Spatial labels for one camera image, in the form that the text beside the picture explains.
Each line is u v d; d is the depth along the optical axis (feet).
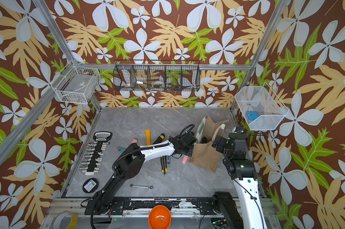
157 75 3.19
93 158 2.98
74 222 2.30
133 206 2.46
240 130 1.97
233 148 1.70
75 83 2.84
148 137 3.33
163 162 2.94
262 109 2.74
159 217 2.32
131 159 1.94
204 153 2.71
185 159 2.97
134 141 3.24
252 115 2.63
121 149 3.12
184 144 2.41
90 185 2.63
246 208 1.34
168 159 2.98
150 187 2.64
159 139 3.32
